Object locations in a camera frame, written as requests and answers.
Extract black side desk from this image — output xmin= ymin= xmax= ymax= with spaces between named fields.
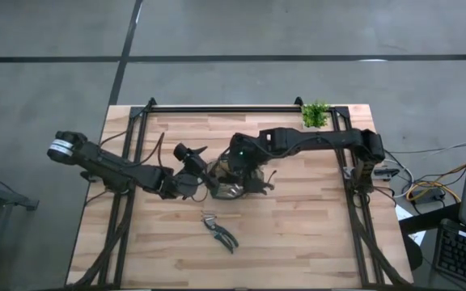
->
xmin=398 ymin=201 xmax=460 ymax=236

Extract green plant in white pot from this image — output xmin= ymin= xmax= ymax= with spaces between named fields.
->
xmin=299 ymin=100 xmax=332 ymax=129

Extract black table frame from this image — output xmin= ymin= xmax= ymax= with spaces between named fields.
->
xmin=77 ymin=95 xmax=414 ymax=289

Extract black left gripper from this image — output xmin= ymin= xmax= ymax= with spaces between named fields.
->
xmin=178 ymin=155 xmax=220 ymax=195

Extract grey hub device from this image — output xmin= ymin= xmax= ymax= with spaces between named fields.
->
xmin=372 ymin=166 xmax=400 ymax=182

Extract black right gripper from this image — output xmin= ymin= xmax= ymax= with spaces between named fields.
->
xmin=228 ymin=157 xmax=277 ymax=196

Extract beige green-trimmed gardening bag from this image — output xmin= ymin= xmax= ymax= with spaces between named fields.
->
xmin=207 ymin=155 xmax=267 ymax=201

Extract white paper sheet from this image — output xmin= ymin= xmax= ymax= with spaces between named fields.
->
xmin=394 ymin=204 xmax=427 ymax=247

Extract black metal stand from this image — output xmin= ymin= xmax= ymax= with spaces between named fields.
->
xmin=0 ymin=161 xmax=40 ymax=291

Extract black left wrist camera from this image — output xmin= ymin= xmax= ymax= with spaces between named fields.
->
xmin=173 ymin=142 xmax=209 ymax=165

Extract small wooden handled garden tool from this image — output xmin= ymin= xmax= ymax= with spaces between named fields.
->
xmin=201 ymin=212 xmax=243 ymax=221

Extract green pruning shears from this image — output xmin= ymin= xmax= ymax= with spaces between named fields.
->
xmin=200 ymin=210 xmax=240 ymax=255

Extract black keyboard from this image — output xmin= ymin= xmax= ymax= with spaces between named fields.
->
xmin=434 ymin=219 xmax=466 ymax=289

